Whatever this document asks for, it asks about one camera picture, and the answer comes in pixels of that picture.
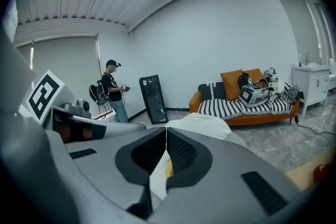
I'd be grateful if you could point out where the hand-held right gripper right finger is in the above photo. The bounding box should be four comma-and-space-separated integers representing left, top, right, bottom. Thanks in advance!
157, 126, 314, 224

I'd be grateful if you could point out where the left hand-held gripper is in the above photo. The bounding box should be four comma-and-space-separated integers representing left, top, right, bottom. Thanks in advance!
26, 70, 147, 144

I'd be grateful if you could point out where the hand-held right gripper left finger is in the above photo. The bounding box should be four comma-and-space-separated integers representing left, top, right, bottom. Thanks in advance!
43, 126, 169, 224

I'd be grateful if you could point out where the orange square cushion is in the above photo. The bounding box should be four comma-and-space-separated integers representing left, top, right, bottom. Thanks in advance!
241, 68, 264, 83
219, 69, 244, 101

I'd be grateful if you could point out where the person's left hand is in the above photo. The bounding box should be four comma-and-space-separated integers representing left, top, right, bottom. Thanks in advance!
68, 124, 93, 142

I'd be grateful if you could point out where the black glass-door cabinet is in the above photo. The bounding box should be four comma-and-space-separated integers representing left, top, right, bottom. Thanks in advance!
139, 74, 169, 125

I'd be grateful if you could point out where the white egg-shaped beanbag chair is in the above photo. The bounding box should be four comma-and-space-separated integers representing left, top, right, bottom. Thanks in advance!
150, 112, 248, 200

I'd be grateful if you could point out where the black white striped blanket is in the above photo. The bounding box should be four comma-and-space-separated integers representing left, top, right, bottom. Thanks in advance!
196, 82, 295, 121

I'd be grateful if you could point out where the light wooden coffee table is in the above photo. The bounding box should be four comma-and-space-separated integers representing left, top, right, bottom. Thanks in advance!
285, 151, 335, 194

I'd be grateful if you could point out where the orange sofa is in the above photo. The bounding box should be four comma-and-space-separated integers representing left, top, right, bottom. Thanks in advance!
188, 81, 302, 127

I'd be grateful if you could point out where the grey spare gripper device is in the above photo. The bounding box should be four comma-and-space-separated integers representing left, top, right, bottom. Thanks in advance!
238, 83, 270, 108

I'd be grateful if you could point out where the white fabric bag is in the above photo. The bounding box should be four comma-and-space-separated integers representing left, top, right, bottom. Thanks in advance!
267, 78, 286, 98

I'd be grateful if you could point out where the red hardcover book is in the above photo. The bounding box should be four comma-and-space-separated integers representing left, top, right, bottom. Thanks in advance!
313, 162, 333, 186

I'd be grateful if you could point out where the grey knitted throw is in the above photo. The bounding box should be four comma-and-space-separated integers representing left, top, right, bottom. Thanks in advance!
283, 85, 305, 106

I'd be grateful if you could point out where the grey white crumpled cloth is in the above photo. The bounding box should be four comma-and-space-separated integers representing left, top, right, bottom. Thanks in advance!
262, 67, 279, 80

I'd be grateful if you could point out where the white vanity cabinet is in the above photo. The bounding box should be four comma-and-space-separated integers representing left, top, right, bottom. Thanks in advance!
291, 64, 331, 115

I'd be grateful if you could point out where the white low cabinet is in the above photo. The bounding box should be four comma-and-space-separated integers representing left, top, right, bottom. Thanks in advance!
324, 73, 336, 103

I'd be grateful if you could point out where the grey roller blind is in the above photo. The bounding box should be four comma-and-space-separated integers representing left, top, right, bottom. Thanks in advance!
275, 0, 322, 68

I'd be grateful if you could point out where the small grey mounted camera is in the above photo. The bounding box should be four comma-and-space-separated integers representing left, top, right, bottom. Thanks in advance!
61, 98, 92, 119

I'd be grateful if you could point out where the black power cable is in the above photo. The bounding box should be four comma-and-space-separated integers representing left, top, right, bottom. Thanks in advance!
295, 115, 336, 136

